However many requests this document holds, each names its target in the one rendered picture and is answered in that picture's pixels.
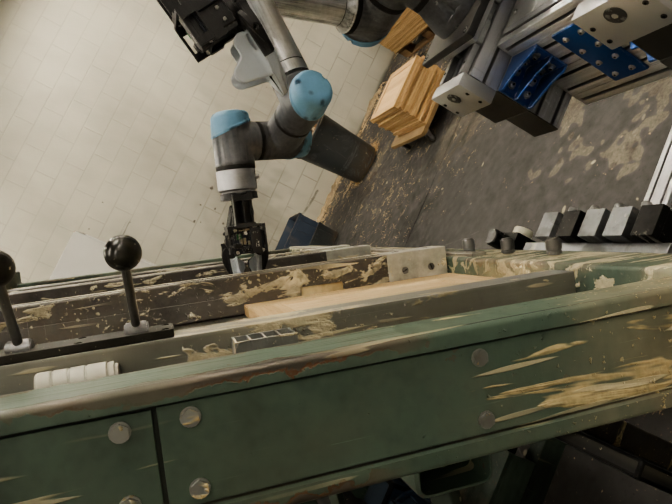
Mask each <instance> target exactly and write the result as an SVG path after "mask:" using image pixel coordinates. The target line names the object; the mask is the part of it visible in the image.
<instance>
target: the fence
mask: <svg viewBox="0 0 672 504"><path fill-rule="evenodd" d="M572 293H576V287H575V277H574V271H563V270H545V271H539V272H533V273H527V274H521V275H515V276H508V277H502V278H496V279H490V280H484V281H478V282H472V283H465V284H459V285H453V286H447V287H441V288H435V289H429V290H422V291H416V292H410V293H404V294H398V295H392V296H386V297H379V298H373V299H367V300H361V301H355V302H349V303H343V304H336V305H330V306H324V307H318V308H312V309H306V310H300V311H293V312H287V313H281V314H275V315H269V316H263V317H257V318H250V319H244V320H238V321H232V322H226V323H220V324H214V325H207V326H201V327H195V328H189V329H183V330H177V331H174V335H175V336H174V337H172V338H165V339H159V340H153V341H147V342H141V343H135V344H129V345H123V346H117V347H111V348H105V349H99V350H93V351H87V352H81V353H75V354H69V355H63V356H57V357H51V358H45V359H39V360H33V361H27V362H21V363H15V364H9V365H2V366H0V395H6V394H12V393H17V392H23V391H28V390H34V377H35V375H36V374H37V373H41V372H47V371H52V372H53V371H54V370H59V369H65V368H69V369H70V368H71V367H76V366H82V365H85V366H87V365H88V364H94V363H100V362H105V361H107V363H108V362H111V361H114V362H115V363H119V367H120V373H121V374H124V373H129V372H135V371H141V370H146V369H152V368H157V367H163V366H169V365H174V364H180V363H185V362H191V361H197V360H202V359H208V358H213V357H219V356H225V355H230V354H233V352H232V344H231V337H235V336H241V335H247V334H253V333H259V332H265V331H270V330H276V329H282V328H288V327H290V328H291V329H292V330H293V331H295V332H297V334H298V341H299V342H303V341H309V340H314V339H320V338H325V337H331V336H337V335H342V334H348V333H353V332H359V331H365V330H370V329H376V328H381V327H387V326H393V325H398V324H404V323H410V322H415V321H421V320H426V319H432V318H438V317H443V316H449V315H454V314H460V313H466V312H471V311H477V310H482V309H488V308H494V307H499V306H505V305H510V304H516V303H522V302H527V301H533V300H538V299H544V298H550V297H555V296H561V295H566V294H572Z"/></svg>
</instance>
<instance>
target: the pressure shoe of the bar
mask: <svg viewBox="0 0 672 504"><path fill-rule="evenodd" d="M300 289H301V296H304V295H311V294H317V293H324V292H330V291H336V290H343V282H342V281H340V282H333V283H327V284H320V285H313V286H307V287H300Z"/></svg>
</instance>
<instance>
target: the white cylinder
mask: <svg viewBox="0 0 672 504"><path fill-rule="evenodd" d="M118 374H121V373H120V367H119V363H115V362H114V361H111V362H108V363H107V361H105V362H100V363H94V364H88V365H87V366H85V365H82V366H76V367H71V368H70V369H69V368H65V369H59V370H54V371H53V372H52V371H47V372H41V373H37V374H36V375H35V377H34V389H40V388H45V387H51V386H56V385H62V384H68V383H73V382H79V381H85V380H90V379H96V378H101V377H107V376H113V375H118Z"/></svg>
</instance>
